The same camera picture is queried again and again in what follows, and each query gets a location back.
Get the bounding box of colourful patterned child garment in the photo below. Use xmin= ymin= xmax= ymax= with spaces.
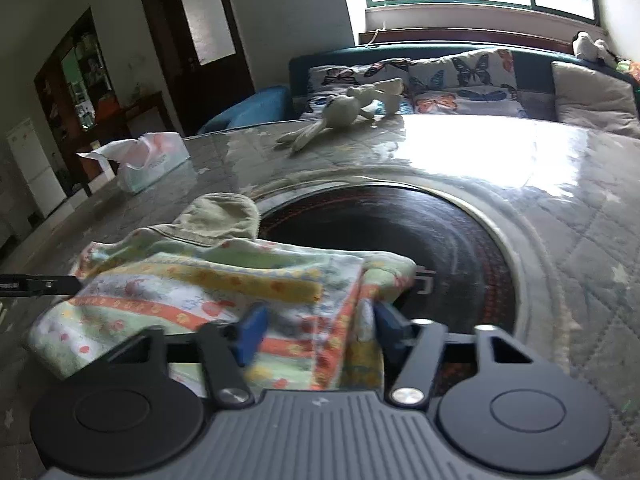
xmin=27 ymin=193 xmax=416 ymax=392

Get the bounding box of round induction cooktop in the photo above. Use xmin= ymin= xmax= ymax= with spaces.
xmin=254 ymin=184 xmax=519 ymax=396

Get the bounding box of white refrigerator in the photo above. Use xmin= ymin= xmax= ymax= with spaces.
xmin=6 ymin=119 xmax=66 ymax=218

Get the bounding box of tissue pack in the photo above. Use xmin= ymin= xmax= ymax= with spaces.
xmin=78 ymin=132 xmax=190 ymax=195

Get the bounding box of dark wooden shelf unit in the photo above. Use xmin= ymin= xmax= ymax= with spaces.
xmin=35 ymin=10 xmax=122 ymax=179

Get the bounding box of dark wooden side table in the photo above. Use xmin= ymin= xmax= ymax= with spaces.
xmin=64 ymin=91 xmax=174 ymax=196

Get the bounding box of white plush bunny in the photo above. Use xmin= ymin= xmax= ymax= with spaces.
xmin=277 ymin=78 xmax=404 ymax=153

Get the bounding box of butterfly print pillow right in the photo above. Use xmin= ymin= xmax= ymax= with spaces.
xmin=409 ymin=48 xmax=527 ymax=118

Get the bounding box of butterfly print pillow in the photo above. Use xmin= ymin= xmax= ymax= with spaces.
xmin=409 ymin=48 xmax=527 ymax=118
xmin=306 ymin=58 xmax=413 ymax=115

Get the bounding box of blue sofa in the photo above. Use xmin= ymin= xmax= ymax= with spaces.
xmin=198 ymin=42 xmax=639 ymax=134

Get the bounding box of butterfly print pillow left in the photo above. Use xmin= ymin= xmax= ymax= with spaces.
xmin=306 ymin=58 xmax=413 ymax=115

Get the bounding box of grey cushion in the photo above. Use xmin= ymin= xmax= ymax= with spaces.
xmin=551 ymin=62 xmax=639 ymax=139

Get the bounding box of dark wooden door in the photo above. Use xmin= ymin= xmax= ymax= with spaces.
xmin=142 ymin=0 xmax=254 ymax=136

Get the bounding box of black white plush toy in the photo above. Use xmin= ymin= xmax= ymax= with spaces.
xmin=572 ymin=30 xmax=618 ymax=68

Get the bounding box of pink green plush toy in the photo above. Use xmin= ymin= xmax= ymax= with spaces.
xmin=616 ymin=60 xmax=640 ymax=82

